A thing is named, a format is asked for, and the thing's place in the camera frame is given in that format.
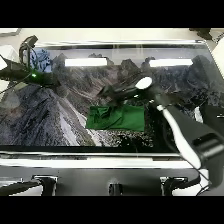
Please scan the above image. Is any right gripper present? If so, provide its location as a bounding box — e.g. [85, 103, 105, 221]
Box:
[96, 84, 122, 102]

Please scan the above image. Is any green garment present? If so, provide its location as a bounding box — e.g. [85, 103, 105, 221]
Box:
[85, 103, 146, 132]

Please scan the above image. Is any silver frame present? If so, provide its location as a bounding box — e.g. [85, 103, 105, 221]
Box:
[0, 39, 224, 197]

